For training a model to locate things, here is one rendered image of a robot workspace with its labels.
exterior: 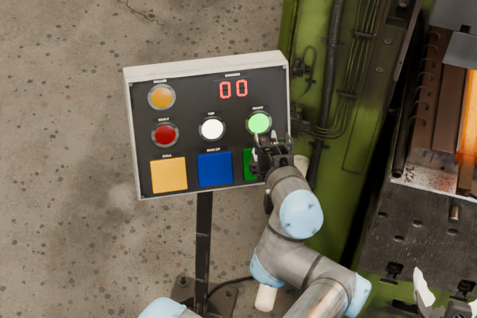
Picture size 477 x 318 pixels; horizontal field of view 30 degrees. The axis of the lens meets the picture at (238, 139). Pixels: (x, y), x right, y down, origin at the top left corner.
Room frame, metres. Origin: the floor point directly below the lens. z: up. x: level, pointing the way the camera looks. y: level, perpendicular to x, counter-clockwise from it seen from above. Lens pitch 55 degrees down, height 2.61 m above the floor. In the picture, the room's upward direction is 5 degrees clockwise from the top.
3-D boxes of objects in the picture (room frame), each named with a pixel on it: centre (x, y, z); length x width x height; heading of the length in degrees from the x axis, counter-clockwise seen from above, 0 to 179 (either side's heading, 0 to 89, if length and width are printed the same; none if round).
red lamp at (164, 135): (1.08, 0.15, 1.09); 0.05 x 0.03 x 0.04; 80
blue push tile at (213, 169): (1.06, 0.05, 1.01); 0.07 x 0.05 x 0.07; 105
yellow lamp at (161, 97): (1.12, 0.16, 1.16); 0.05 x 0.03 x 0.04; 80
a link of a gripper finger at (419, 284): (0.82, -0.39, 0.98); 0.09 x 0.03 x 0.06; 26
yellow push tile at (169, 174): (1.03, 0.14, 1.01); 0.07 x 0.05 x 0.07; 105
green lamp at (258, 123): (1.13, -0.04, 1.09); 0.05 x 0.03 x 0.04; 80
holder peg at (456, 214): (1.08, -0.51, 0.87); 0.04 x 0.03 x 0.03; 170
